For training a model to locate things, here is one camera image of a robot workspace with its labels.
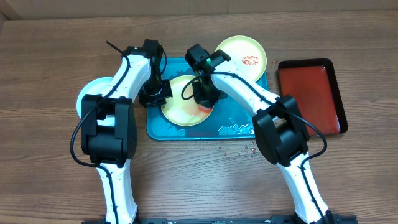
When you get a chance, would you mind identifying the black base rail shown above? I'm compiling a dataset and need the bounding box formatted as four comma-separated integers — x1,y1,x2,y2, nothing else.
81,215,358,224

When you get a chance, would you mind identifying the teal plastic tray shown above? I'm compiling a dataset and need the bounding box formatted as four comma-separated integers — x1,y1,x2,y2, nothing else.
146,58,254,141

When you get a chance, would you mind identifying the red black tray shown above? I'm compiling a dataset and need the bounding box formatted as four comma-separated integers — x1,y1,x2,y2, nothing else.
277,58,348,135

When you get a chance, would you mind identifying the light blue plate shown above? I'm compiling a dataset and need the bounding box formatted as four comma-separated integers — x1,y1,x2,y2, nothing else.
76,77,113,118

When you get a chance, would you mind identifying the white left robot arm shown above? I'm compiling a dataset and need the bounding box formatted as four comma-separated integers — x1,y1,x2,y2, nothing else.
74,40,172,223

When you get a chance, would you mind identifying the yellow plate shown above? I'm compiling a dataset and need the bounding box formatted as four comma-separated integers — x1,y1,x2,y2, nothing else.
215,35,267,82
162,75,211,126

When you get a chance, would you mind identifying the orange green sponge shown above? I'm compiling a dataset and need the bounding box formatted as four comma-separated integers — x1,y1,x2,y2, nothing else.
199,105,213,113

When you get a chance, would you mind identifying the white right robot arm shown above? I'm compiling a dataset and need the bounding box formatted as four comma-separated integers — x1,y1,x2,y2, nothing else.
185,45,335,223

